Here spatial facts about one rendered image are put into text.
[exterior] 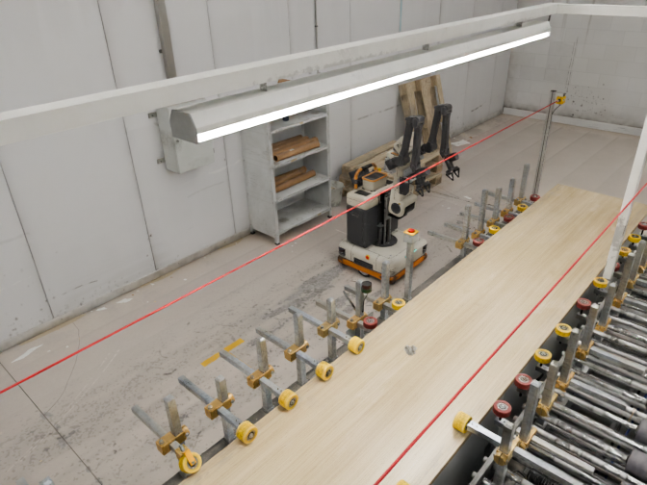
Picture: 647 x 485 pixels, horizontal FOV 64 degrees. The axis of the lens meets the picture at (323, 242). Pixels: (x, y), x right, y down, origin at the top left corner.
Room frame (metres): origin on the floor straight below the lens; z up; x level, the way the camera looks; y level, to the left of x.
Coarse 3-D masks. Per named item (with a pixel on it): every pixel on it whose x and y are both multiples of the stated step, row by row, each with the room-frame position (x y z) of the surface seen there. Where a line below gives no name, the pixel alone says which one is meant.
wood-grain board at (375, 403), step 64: (576, 192) 4.06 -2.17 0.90; (512, 256) 3.04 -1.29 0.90; (576, 256) 3.01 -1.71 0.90; (448, 320) 2.36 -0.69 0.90; (512, 320) 2.34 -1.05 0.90; (320, 384) 1.89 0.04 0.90; (384, 384) 1.87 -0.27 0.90; (448, 384) 1.86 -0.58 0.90; (256, 448) 1.52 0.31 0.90; (320, 448) 1.51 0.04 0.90; (384, 448) 1.50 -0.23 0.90; (448, 448) 1.49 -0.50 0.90
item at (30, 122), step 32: (416, 32) 2.18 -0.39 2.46; (448, 32) 2.32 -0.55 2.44; (256, 64) 1.57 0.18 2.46; (288, 64) 1.63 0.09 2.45; (320, 64) 1.74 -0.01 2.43; (96, 96) 1.23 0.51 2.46; (128, 96) 1.25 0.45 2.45; (160, 96) 1.31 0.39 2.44; (192, 96) 1.38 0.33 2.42; (0, 128) 1.04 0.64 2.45; (32, 128) 1.08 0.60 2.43; (64, 128) 1.13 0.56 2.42; (640, 160) 2.77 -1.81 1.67; (608, 256) 2.78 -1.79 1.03
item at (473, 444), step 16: (592, 288) 2.89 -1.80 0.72; (576, 320) 2.73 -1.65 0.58; (560, 352) 2.72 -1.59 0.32; (528, 368) 2.13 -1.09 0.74; (512, 384) 1.98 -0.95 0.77; (512, 400) 2.02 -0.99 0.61; (496, 416) 1.87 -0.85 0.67; (512, 416) 2.16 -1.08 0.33; (496, 432) 1.90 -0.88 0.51; (464, 448) 1.62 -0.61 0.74; (480, 448) 1.77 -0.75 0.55; (448, 464) 1.51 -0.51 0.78; (464, 464) 1.64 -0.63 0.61; (480, 464) 1.89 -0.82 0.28; (448, 480) 1.52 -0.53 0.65; (464, 480) 1.75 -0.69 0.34
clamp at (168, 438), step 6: (186, 426) 1.59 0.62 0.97; (168, 432) 1.56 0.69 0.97; (186, 432) 1.57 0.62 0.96; (162, 438) 1.53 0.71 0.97; (168, 438) 1.53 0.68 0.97; (174, 438) 1.53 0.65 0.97; (180, 438) 1.55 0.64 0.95; (186, 438) 1.56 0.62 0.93; (156, 444) 1.51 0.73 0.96; (168, 444) 1.51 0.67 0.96; (162, 450) 1.48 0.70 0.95; (168, 450) 1.50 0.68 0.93
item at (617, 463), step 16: (592, 336) 2.40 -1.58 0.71; (640, 352) 2.25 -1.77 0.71; (560, 368) 2.03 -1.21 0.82; (544, 384) 1.90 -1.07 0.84; (624, 384) 2.12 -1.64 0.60; (592, 416) 1.90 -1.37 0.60; (560, 432) 1.71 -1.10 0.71; (592, 432) 1.80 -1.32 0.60; (624, 432) 1.79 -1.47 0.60; (496, 448) 1.53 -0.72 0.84; (592, 448) 1.61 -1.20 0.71; (624, 448) 1.70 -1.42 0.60; (512, 464) 1.55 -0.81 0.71; (624, 464) 1.61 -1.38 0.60; (528, 480) 1.46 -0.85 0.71; (608, 480) 1.45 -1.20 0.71; (640, 480) 1.44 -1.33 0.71
